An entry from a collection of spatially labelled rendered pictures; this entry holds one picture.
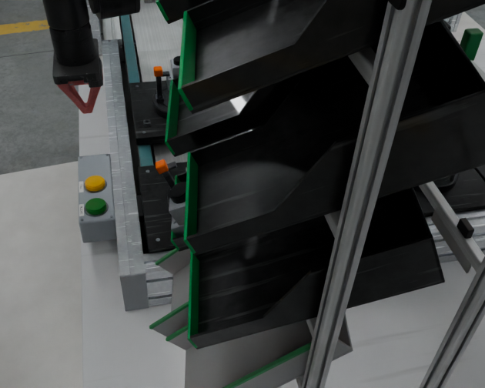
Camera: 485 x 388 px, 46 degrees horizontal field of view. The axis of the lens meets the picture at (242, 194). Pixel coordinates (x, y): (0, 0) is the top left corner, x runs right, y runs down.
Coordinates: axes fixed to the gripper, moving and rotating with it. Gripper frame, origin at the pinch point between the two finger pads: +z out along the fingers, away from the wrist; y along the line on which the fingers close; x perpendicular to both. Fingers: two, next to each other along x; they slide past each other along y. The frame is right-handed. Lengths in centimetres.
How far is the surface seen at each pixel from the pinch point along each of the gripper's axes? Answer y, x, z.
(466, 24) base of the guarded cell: 92, -128, 42
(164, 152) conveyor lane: 27.5, -12.8, 32.8
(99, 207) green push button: 5.0, 1.8, 26.6
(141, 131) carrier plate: 29.1, -8.1, 27.3
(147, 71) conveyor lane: 64, -12, 33
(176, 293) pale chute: -20.5, -10.2, 24.0
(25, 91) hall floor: 208, 51, 125
